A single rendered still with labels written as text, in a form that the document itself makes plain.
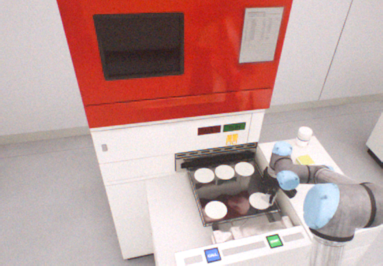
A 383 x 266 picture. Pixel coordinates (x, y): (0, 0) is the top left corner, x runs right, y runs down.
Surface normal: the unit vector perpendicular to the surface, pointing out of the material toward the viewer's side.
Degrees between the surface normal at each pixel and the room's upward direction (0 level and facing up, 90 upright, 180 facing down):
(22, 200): 0
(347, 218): 61
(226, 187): 0
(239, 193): 0
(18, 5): 90
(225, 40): 90
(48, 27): 90
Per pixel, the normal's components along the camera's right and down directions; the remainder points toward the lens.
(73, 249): 0.07, -0.72
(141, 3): 0.28, 0.67
